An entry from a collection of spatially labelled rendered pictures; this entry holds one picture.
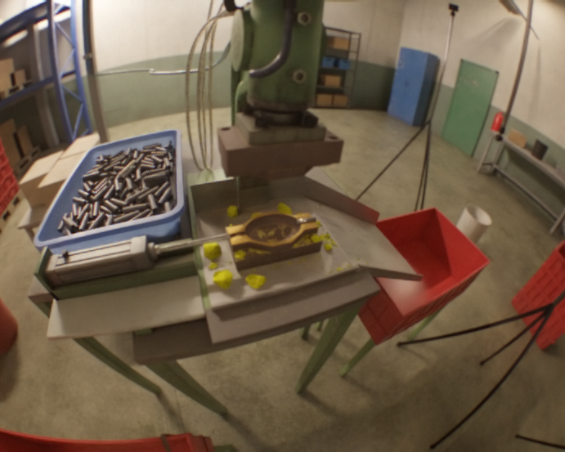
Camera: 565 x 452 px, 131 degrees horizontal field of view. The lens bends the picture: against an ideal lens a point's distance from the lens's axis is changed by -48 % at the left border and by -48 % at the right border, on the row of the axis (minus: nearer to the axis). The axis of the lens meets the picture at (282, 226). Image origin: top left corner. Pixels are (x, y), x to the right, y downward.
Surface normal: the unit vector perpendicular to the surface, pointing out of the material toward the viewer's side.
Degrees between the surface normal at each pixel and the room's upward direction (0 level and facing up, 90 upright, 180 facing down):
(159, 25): 90
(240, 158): 90
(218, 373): 0
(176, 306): 0
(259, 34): 90
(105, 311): 0
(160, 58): 90
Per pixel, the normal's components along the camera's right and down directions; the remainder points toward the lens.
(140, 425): 0.06, -0.75
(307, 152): 0.35, 0.63
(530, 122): -0.94, 0.18
